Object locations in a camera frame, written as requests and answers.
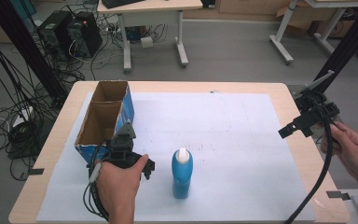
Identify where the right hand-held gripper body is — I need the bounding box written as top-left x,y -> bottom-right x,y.
294,69 -> 341,138

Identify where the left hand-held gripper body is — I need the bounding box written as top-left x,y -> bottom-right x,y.
106,119 -> 156,181

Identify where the blue cardboard box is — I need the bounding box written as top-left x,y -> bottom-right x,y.
74,80 -> 136,165

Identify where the blue bottle with white cap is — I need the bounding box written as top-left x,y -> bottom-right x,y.
171,147 -> 195,201

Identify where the person's left hand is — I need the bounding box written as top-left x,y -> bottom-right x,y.
94,153 -> 150,216

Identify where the person's right hand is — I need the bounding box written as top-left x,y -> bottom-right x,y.
319,120 -> 358,188

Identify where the white paper mat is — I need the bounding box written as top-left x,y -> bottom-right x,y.
34,91 -> 317,223

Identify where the black tape strip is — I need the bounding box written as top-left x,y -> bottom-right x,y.
325,189 -> 351,202
27,167 -> 45,176

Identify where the white-legged desk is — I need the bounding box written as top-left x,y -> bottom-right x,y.
268,0 -> 358,65

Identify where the white power strip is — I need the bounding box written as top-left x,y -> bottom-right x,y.
11,105 -> 34,128

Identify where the white power adapter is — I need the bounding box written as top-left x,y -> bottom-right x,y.
140,35 -> 155,49

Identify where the black computer tower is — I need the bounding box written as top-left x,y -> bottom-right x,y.
66,11 -> 104,59
36,10 -> 74,62

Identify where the wooden desk with white legs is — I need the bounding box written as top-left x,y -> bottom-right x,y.
97,0 -> 204,75

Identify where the black keyboard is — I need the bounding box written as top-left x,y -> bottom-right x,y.
101,0 -> 146,9

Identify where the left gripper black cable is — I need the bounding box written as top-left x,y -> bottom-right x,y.
81,141 -> 110,222

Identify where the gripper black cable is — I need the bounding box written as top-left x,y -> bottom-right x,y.
283,106 -> 337,224
81,141 -> 110,222

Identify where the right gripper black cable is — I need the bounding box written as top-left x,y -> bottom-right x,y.
283,106 -> 337,224

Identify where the black metal frame post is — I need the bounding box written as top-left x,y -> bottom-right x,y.
312,0 -> 358,94
0,0 -> 69,108

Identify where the bundle of black floor cables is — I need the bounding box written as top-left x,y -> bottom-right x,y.
0,15 -> 87,182

